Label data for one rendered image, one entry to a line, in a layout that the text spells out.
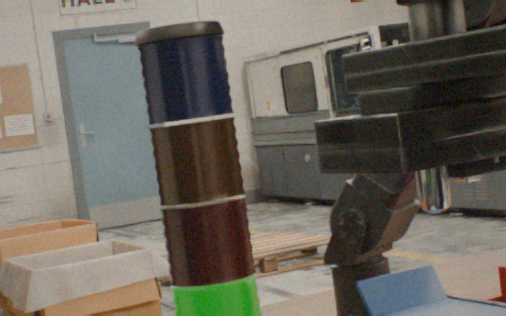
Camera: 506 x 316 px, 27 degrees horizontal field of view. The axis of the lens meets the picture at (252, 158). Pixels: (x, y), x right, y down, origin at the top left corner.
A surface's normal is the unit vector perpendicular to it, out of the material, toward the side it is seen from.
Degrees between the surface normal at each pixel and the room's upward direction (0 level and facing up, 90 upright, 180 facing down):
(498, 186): 90
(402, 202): 126
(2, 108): 90
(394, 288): 60
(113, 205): 90
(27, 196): 90
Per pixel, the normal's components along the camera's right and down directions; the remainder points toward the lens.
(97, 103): 0.39, 0.00
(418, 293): 0.32, -0.51
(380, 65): -0.88, 0.15
